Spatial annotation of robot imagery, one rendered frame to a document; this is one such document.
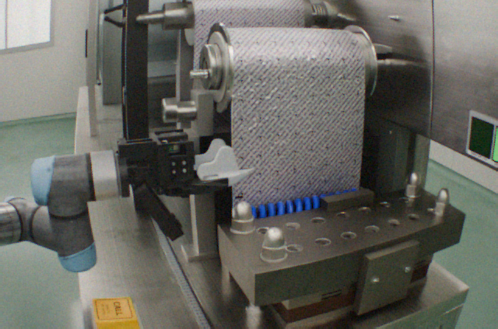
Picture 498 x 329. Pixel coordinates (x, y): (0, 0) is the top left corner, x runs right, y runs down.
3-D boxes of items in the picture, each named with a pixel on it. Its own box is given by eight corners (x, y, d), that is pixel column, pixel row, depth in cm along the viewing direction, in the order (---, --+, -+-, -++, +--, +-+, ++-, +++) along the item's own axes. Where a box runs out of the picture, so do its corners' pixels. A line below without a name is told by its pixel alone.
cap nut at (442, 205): (428, 210, 74) (433, 186, 73) (442, 206, 76) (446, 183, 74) (440, 217, 71) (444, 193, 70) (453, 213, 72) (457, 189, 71)
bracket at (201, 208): (179, 250, 90) (169, 91, 81) (211, 246, 92) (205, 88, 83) (185, 262, 86) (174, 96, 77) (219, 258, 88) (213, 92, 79)
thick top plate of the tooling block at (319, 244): (219, 256, 75) (217, 223, 73) (414, 212, 88) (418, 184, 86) (254, 307, 60) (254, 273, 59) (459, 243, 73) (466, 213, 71)
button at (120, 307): (94, 309, 67) (91, 298, 66) (133, 306, 69) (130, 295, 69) (98, 333, 61) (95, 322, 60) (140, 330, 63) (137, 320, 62)
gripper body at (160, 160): (198, 141, 69) (117, 149, 65) (201, 198, 71) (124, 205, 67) (187, 127, 76) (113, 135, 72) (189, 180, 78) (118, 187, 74)
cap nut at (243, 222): (227, 225, 72) (226, 198, 71) (250, 222, 74) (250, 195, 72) (235, 236, 69) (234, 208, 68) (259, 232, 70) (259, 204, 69)
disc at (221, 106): (205, 102, 86) (205, 21, 81) (207, 102, 86) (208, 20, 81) (230, 123, 72) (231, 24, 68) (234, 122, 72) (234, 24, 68)
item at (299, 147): (233, 215, 78) (231, 100, 73) (356, 194, 86) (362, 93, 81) (233, 217, 78) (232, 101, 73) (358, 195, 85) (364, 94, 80)
